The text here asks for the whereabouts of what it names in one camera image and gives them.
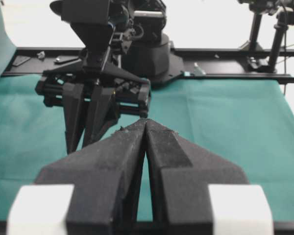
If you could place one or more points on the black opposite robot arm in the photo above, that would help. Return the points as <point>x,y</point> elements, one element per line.
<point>108,134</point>

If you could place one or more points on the green table cloth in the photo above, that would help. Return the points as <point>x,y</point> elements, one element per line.
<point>247,122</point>

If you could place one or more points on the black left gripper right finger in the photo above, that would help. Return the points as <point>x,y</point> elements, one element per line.
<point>179,174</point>

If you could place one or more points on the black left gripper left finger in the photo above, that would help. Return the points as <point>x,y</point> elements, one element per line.
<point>106,176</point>

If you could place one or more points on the black base frame rail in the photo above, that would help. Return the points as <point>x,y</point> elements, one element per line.
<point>163,66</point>

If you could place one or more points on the black camera stand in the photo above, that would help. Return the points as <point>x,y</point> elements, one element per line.
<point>268,35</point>

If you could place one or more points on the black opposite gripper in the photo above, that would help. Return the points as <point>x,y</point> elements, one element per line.
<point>97,74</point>

